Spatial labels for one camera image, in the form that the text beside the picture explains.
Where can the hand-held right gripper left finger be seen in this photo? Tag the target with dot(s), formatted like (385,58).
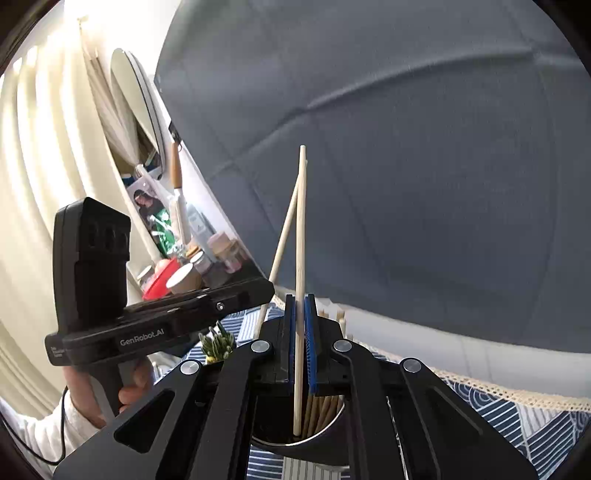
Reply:
(277,360)

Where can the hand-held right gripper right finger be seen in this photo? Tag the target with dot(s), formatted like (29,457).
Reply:
(313,350)

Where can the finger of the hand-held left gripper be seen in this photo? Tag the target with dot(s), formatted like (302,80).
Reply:
(240,293)

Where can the wooden chopstick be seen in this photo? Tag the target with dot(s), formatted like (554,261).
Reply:
(281,244)
(301,230)

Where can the black cup with metal rim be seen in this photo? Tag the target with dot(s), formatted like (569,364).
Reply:
(318,451)

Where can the person's left hand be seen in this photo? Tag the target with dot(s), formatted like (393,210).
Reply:
(136,390)

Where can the pink jar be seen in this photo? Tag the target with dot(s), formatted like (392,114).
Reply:
(226,254)

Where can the succulent in white pot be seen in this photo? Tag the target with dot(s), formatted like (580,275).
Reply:
(217,344)

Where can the red round container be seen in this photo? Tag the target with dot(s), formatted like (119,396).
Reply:
(159,281)

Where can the clear bottle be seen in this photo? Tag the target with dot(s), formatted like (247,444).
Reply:
(199,228)

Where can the green packet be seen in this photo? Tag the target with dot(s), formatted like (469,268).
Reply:
(164,230)

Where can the photo print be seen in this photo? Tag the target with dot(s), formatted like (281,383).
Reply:
(144,203)

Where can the cream curtain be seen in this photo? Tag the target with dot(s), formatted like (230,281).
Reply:
(46,184)

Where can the white bottle with wooden top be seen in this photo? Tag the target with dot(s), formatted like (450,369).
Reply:
(178,203)

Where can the white tied drape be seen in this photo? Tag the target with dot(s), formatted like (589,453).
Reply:
(111,115)

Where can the round white mirror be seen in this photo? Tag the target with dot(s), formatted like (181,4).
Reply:
(134,106)

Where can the grey upholstered sofa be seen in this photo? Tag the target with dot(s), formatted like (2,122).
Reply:
(392,161)

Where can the blue white patterned tablecloth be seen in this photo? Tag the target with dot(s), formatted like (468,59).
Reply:
(508,415)

